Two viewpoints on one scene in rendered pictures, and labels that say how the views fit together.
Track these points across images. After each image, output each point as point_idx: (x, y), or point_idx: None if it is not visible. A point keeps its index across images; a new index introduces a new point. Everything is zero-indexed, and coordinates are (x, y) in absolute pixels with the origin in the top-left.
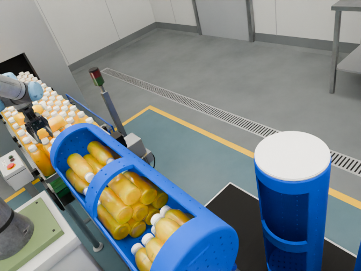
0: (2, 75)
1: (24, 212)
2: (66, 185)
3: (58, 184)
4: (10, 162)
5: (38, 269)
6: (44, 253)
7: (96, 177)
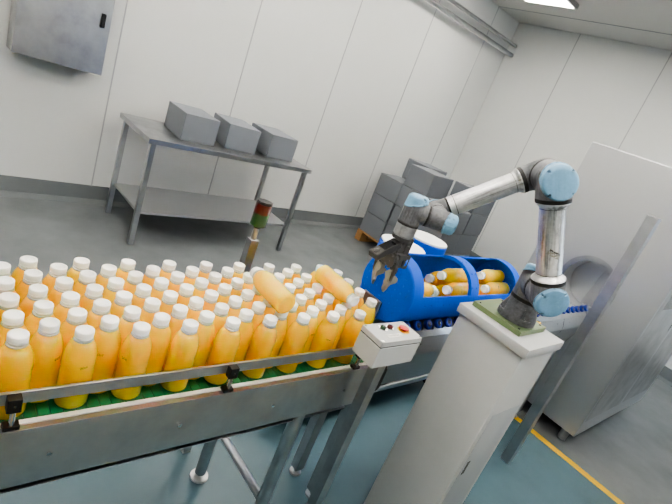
0: (418, 195)
1: (490, 309)
2: None
3: None
4: (393, 330)
5: None
6: None
7: (467, 267)
